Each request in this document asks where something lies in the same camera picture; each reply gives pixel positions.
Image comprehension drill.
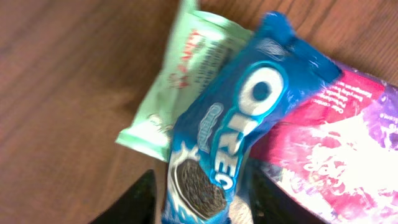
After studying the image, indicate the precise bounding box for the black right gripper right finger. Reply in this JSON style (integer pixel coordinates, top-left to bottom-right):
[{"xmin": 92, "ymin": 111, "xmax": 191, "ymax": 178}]
[{"xmin": 247, "ymin": 160, "xmax": 325, "ymax": 224}]

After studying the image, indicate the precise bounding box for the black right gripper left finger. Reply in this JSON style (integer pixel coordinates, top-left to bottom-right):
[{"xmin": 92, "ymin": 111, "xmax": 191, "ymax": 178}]
[{"xmin": 89, "ymin": 169, "xmax": 157, "ymax": 224}]

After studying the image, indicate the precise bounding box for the purple snack package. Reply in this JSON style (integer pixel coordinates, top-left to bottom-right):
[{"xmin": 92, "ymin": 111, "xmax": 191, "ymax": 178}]
[{"xmin": 250, "ymin": 66, "xmax": 397, "ymax": 223}]

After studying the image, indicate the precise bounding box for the blue Oreo cookie pack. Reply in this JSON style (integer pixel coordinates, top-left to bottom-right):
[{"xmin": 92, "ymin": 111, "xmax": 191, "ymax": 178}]
[{"xmin": 162, "ymin": 11, "xmax": 341, "ymax": 223}]

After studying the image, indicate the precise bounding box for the mint green wipes pack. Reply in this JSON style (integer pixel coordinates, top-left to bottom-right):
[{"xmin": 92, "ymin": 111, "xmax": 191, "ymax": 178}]
[{"xmin": 115, "ymin": 0, "xmax": 252, "ymax": 162}]

